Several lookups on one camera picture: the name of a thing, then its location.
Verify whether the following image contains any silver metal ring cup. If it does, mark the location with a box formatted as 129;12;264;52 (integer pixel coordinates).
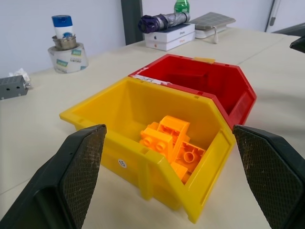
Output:
52;34;77;51

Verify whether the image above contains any grey metal block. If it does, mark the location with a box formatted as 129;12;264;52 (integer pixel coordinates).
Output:
0;75;31;101

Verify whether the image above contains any white phone box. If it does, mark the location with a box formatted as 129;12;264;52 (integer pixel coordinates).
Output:
143;23;196;44
145;32;196;52

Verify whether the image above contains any orange studded toy brick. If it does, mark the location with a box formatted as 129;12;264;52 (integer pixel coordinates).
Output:
139;121;173;163

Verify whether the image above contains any orange toy brick round hole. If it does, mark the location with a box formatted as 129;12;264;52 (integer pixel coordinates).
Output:
175;140;206;174

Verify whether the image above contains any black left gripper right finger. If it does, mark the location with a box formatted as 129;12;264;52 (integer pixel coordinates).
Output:
232;124;305;229

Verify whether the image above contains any white bottle blue cap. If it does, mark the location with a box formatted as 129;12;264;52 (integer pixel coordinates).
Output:
51;15;74;39

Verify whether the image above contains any orange arched toy brick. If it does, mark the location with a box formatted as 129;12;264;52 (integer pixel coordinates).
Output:
157;115;191;153

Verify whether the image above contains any folded purple grey umbrella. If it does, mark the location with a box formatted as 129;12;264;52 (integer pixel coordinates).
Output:
138;11;191;33

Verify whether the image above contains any red plastic storage bin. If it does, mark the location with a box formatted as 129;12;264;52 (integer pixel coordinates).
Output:
128;53;258;131

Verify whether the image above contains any orange flat toy brick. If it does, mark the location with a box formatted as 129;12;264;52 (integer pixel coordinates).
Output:
170;162;191;185

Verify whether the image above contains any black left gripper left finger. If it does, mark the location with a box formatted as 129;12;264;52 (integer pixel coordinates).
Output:
0;124;107;229

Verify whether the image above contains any black machine corner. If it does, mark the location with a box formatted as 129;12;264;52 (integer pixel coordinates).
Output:
289;35;305;54

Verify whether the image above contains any clear printed tape roll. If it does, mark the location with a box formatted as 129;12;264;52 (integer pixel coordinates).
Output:
47;42;89;74

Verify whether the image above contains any dark grey pillar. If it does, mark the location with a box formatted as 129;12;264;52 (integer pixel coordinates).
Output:
121;0;143;46

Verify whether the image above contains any grey metal stand pole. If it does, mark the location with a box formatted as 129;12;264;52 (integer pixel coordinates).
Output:
264;0;281;33

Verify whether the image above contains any green plastic bottle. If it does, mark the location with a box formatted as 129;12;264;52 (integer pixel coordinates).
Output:
174;0;191;14

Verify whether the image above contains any yellow plastic storage bin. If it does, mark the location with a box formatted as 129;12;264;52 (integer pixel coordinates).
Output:
59;76;236;225

